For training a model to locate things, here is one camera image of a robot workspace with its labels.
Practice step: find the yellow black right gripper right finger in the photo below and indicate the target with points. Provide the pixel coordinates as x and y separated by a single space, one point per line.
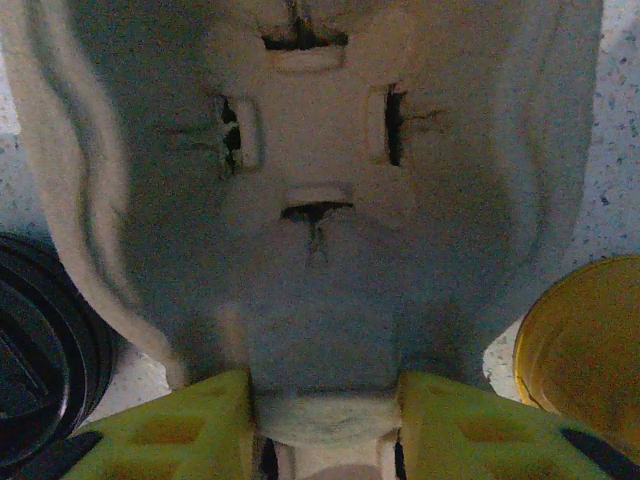
475 440

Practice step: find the black cup lid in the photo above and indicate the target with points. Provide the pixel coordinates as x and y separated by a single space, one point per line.
40 350

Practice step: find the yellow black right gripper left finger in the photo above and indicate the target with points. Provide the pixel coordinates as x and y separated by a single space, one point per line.
175 440

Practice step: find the moulded pulp cup carrier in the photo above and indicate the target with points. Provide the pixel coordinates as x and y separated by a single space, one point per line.
320 125

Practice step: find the yellow straw holder cup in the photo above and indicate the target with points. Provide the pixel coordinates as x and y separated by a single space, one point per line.
585 350

